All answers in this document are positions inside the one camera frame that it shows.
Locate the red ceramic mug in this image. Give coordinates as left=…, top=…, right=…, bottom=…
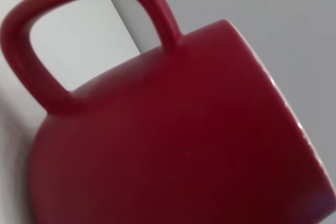
left=0, top=0, right=336, bottom=224

